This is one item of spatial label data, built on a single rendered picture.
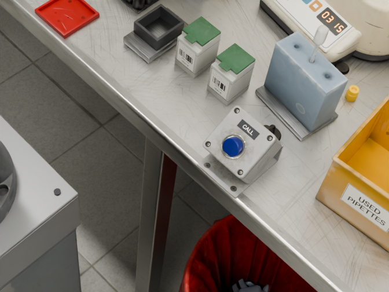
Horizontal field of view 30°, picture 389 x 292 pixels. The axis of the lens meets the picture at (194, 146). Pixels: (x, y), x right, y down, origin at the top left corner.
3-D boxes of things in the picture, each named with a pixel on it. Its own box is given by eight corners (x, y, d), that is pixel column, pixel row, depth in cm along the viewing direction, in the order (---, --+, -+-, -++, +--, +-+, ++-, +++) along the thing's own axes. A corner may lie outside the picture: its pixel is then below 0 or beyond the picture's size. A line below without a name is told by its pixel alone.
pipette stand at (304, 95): (254, 93, 104) (267, 47, 96) (290, 72, 107) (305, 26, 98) (300, 142, 100) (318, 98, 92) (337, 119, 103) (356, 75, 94)
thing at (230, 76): (206, 89, 103) (211, 59, 98) (228, 72, 106) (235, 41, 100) (226, 106, 102) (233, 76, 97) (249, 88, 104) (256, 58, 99)
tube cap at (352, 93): (342, 97, 105) (345, 88, 103) (349, 91, 106) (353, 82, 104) (351, 103, 105) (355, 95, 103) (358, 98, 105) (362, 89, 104)
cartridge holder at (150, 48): (123, 43, 107) (123, 26, 104) (166, 13, 111) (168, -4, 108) (148, 64, 105) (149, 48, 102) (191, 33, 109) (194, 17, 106)
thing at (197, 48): (174, 62, 106) (178, 31, 100) (197, 46, 108) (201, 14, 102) (193, 79, 104) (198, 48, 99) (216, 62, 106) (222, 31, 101)
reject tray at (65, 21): (35, 13, 108) (34, 8, 108) (70, -9, 111) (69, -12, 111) (64, 39, 106) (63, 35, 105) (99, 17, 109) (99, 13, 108)
